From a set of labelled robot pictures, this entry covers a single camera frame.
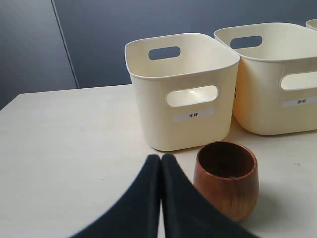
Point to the right cream plastic bin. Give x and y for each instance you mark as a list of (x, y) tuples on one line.
[(312, 24)]

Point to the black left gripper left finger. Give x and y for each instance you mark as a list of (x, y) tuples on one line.
[(136, 213)]

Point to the brown wooden cup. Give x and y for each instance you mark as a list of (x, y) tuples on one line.
[(226, 174)]

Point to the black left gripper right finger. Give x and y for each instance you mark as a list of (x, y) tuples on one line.
[(186, 213)]

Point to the cream plastic bin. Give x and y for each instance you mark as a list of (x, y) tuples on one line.
[(312, 24), (184, 87), (276, 88)]

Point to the middle cream plastic bin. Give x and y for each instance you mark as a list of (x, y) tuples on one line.
[(276, 88)]

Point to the left cream plastic bin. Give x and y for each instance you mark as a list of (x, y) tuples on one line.
[(184, 87)]

